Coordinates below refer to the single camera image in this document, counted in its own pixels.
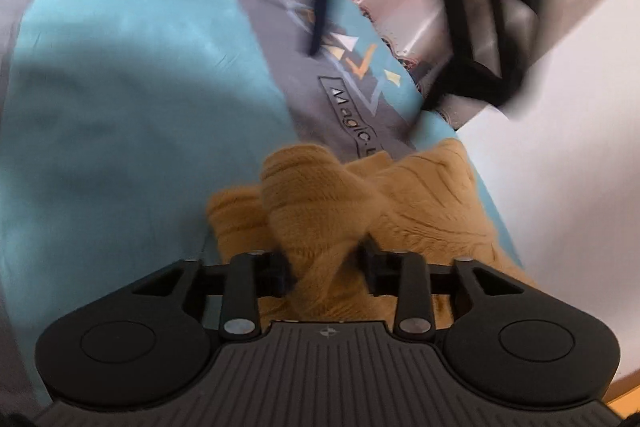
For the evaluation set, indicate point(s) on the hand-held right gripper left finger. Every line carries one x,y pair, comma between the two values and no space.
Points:
277,273

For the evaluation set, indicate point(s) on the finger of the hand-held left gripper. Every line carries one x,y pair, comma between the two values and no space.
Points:
452,17
320,12

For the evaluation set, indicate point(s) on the blue printed bed sheet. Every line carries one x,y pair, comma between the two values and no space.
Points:
125,107

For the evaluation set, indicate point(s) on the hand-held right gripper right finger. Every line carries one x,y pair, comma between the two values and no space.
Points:
372,270

